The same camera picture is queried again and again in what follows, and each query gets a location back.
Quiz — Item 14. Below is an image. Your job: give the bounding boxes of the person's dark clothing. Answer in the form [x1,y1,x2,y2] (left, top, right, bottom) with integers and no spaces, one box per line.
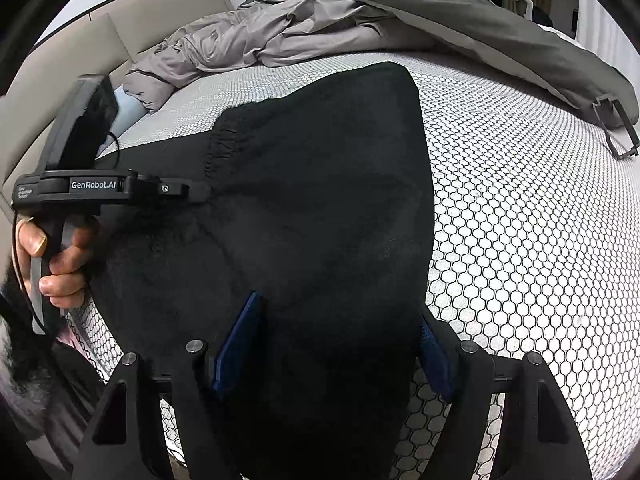
[30,330,121,476]

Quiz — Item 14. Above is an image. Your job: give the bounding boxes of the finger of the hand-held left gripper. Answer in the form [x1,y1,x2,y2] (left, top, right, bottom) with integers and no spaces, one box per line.
[137,175,214,205]

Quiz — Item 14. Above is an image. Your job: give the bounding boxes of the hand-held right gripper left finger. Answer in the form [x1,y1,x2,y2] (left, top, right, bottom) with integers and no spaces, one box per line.
[75,291,265,480]

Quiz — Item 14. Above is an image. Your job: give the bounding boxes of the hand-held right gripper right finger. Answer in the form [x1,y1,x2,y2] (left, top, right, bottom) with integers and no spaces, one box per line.
[417,310,594,480]

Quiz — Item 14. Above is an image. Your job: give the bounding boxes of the light blue pillow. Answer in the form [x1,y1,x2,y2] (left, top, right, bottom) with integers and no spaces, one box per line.
[112,85,151,131]

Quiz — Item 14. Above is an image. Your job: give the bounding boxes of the black pants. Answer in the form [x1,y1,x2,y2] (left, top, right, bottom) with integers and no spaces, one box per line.
[87,61,436,480]

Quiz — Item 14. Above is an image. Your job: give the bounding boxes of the dark grey duvet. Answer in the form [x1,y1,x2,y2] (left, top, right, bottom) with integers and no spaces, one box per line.
[240,0,640,162]

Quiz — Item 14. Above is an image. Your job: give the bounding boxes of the white patterned bed mattress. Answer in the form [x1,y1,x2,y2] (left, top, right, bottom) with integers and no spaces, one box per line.
[65,47,640,480]

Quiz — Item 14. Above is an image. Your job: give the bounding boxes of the person's left hand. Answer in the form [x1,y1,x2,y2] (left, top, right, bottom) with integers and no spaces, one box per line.
[14,219,101,312]

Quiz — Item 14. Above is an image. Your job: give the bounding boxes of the beige upholstered headboard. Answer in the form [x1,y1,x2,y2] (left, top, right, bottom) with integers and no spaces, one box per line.
[0,0,256,196]

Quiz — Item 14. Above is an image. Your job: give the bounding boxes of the light grey blanket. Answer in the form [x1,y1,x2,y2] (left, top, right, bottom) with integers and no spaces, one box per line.
[122,0,436,113]

